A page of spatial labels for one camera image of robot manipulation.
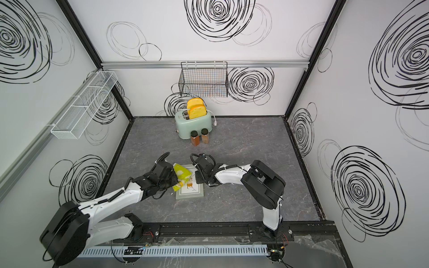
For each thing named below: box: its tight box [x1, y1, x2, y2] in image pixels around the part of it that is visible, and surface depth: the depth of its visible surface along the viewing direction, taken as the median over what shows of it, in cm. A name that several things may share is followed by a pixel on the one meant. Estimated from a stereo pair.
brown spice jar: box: [201, 127, 210, 144], surface depth 104 cm
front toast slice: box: [188, 105, 208, 120], surface depth 98 cm
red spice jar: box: [190, 130, 201, 147], surface depth 102 cm
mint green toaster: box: [174, 110, 213, 140], surface depth 102 cm
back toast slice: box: [186, 97, 204, 113], surface depth 101 cm
